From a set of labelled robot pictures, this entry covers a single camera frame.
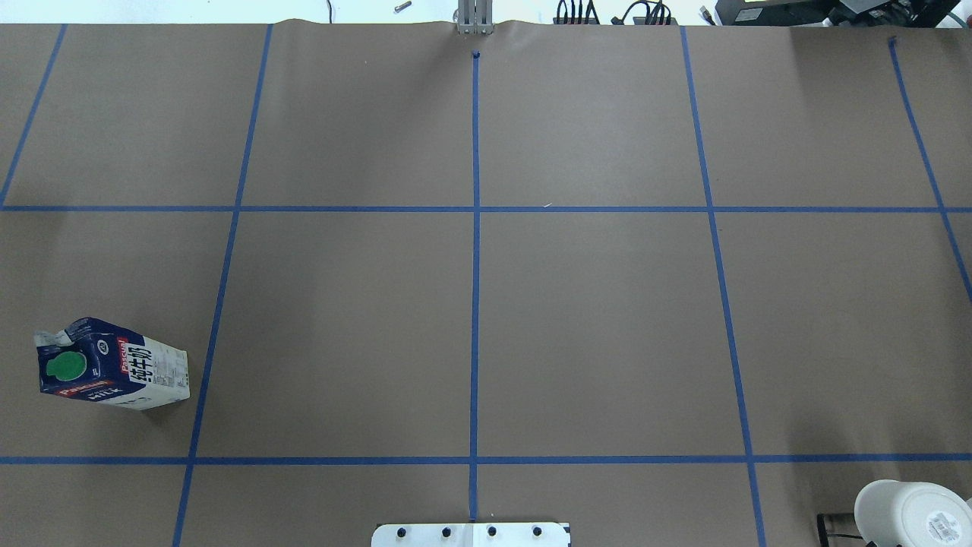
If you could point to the black equipment on table edge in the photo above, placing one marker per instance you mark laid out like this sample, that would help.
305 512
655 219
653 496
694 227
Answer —
911 14

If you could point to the blue white milk carton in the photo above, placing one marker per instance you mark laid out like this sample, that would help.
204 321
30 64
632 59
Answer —
95 361

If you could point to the black wire mug rack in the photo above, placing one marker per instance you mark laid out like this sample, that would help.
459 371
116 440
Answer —
838 529

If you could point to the white upside-down mug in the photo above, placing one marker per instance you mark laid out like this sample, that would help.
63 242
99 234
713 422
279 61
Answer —
894 513

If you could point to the aluminium frame post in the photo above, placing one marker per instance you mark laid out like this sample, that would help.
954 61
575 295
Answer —
474 17

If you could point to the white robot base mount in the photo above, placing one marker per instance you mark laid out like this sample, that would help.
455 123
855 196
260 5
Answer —
473 534

